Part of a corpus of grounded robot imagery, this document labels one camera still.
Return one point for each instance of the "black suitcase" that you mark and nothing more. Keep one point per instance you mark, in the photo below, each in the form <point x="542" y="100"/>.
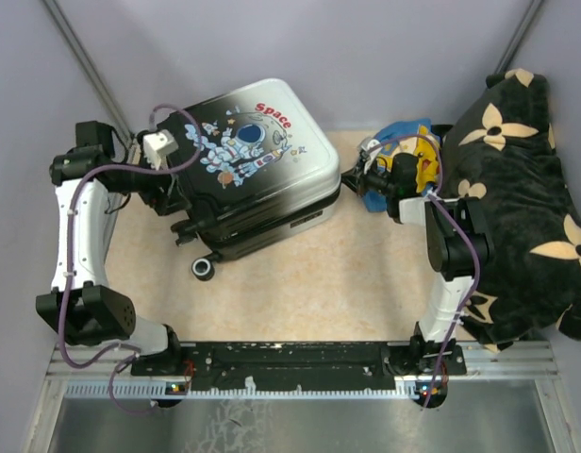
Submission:
<point x="264" y="171"/>

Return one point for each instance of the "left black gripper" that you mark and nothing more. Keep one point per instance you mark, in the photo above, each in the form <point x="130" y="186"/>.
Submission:
<point x="167" y="201"/>

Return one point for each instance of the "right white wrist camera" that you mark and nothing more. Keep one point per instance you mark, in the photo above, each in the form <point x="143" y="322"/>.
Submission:
<point x="366" y="148"/>

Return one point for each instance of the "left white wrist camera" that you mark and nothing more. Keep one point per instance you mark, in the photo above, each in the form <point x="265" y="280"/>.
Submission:
<point x="157" y="146"/>

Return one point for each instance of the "black flower pattern blanket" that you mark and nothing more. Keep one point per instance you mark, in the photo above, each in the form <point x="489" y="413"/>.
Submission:
<point x="502" y="152"/>

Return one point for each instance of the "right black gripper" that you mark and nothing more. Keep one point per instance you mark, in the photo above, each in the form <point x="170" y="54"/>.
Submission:
<point x="354" y="180"/>

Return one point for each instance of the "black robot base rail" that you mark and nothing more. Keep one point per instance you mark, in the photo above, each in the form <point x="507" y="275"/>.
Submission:
<point x="285" y="367"/>

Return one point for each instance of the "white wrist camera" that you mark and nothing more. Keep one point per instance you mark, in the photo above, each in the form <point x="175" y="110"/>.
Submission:
<point x="366" y="148"/>
<point x="157" y="146"/>

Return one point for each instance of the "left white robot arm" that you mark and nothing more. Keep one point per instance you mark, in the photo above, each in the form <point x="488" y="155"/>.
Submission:
<point x="88" y="316"/>

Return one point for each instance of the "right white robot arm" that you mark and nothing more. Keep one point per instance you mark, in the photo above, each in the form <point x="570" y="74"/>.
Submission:
<point x="458" y="245"/>

